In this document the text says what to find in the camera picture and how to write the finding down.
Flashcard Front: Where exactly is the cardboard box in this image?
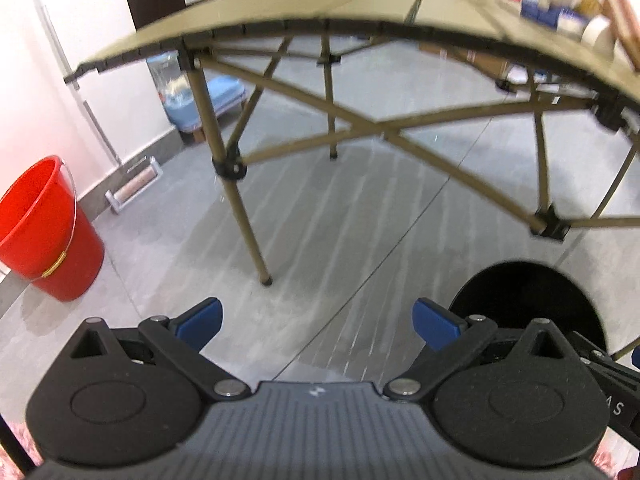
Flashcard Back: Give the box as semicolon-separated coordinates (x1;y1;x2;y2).
419;41;512;79

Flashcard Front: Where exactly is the black trash bin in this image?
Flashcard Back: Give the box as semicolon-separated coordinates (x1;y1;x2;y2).
447;260;609;357

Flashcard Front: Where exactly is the white yarn roll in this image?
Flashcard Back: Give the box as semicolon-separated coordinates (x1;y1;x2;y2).
582;16;617;59

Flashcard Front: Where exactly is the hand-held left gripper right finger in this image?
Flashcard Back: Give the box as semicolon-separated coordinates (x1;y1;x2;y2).
382;297;584;402

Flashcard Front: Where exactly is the wooden stick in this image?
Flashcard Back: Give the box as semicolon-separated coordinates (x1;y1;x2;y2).
595;0;640;72

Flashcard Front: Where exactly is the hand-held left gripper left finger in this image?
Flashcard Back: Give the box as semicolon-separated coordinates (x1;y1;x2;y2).
70;297;251;402

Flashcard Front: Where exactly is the blue plastic container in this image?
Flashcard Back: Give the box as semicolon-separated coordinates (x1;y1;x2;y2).
146;50;249;134

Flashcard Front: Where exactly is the red plastic bucket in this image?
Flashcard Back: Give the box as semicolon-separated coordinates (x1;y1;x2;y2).
0;156;106;303

